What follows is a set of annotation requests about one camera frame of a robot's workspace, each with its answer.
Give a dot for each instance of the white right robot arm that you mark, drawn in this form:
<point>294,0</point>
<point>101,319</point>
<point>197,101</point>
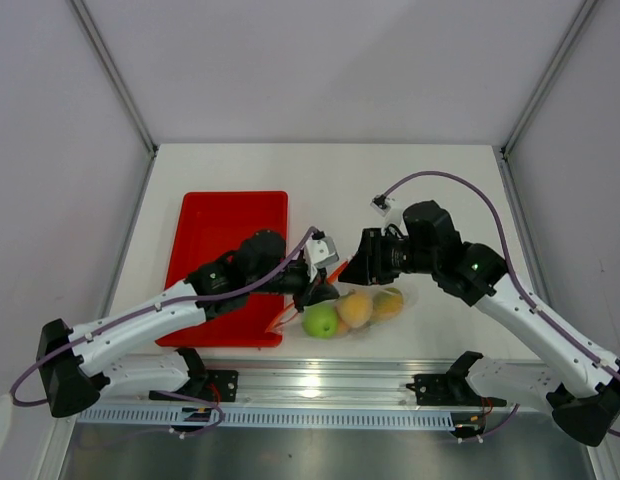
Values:
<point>579,385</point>

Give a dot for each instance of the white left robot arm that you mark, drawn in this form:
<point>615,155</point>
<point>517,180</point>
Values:
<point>80,365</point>

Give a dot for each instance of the aluminium frame post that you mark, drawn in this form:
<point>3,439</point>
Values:
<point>558,60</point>
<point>101,51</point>

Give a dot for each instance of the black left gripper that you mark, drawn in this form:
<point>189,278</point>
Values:
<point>318,293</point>

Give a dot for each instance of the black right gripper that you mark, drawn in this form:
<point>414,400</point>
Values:
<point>368,265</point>

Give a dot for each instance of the orange fruit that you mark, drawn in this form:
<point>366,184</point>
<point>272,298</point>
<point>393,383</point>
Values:
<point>355,309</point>

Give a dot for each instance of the right aluminium frame post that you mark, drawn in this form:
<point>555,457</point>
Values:
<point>558,60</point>

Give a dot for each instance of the clear zip top bag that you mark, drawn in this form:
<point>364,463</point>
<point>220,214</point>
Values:
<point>288,322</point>

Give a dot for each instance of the green apple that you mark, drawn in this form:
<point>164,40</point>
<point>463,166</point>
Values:
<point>320,321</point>

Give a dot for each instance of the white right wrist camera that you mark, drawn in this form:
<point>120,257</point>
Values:
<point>390,209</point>

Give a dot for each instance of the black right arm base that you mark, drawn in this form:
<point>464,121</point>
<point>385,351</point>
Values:
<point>440,390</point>

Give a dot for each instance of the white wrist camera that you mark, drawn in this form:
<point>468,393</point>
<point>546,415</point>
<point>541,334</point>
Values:
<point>319,253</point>
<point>390,209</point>

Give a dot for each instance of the left aluminium frame post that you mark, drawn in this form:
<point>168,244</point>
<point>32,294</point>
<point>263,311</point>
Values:
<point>101,51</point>

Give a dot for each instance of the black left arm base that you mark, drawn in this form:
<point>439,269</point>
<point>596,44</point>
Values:
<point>183,372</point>

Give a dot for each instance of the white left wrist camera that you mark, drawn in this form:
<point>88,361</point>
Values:
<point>319,253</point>

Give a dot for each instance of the white slotted cable duct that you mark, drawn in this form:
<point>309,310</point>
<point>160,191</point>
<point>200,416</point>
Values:
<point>191,417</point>

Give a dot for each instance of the pink peach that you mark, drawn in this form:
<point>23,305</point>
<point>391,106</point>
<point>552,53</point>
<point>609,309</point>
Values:
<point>342,328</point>

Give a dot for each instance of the yellow green mango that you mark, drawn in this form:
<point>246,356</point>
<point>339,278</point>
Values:
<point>387,304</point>

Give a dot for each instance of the red plastic tray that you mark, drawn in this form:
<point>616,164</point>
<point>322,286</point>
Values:
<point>210,224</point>

